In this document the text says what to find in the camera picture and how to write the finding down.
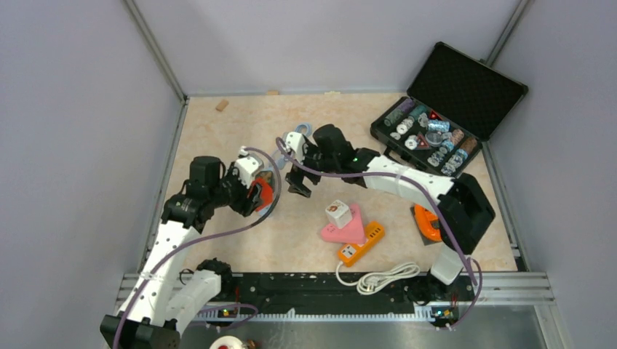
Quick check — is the pink triangular power strip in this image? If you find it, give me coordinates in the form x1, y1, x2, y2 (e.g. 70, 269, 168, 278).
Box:
320, 204, 367, 244

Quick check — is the grey mat under toy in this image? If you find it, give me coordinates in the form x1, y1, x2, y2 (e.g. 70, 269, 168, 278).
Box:
410, 206, 434, 246

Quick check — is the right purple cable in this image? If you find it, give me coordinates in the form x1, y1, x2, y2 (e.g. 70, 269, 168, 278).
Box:
274, 137, 484, 330

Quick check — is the black open case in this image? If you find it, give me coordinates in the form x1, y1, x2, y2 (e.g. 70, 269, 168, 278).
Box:
370, 42, 528, 177

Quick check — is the small wooden block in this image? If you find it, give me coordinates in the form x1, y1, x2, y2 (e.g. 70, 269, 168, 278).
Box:
215, 100, 229, 112

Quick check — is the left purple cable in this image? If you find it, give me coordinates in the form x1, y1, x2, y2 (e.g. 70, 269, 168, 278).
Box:
111, 146, 284, 349

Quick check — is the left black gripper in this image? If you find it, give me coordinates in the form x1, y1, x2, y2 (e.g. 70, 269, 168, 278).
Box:
210, 161, 263, 216

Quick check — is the orange power strip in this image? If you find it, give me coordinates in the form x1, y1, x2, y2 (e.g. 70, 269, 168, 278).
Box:
336, 220, 386, 269

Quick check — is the purple cable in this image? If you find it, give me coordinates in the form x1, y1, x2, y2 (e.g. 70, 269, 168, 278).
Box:
111, 146, 284, 349
274, 137, 484, 330

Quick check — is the blue power strip with cable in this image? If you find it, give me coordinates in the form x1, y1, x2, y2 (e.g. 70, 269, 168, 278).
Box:
271, 123, 312, 170

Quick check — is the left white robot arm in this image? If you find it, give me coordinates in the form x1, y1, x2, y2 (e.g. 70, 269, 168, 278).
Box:
100, 151, 266, 348

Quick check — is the white coiled cable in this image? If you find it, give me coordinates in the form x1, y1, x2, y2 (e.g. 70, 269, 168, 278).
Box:
334, 260, 421, 297

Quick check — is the white cube socket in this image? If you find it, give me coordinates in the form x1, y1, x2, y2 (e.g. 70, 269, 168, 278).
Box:
325, 200, 353, 229

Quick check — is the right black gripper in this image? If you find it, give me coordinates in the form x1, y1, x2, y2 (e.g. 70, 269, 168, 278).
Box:
286, 140, 339, 198

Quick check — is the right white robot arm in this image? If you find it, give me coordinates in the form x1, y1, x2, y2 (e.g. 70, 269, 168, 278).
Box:
276, 124, 495, 300

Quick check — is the red cube socket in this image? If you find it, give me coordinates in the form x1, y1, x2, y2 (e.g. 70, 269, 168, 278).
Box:
254, 177, 274, 214

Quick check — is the red white emergency button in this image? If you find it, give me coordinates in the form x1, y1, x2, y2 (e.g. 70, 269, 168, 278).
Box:
210, 336, 249, 349

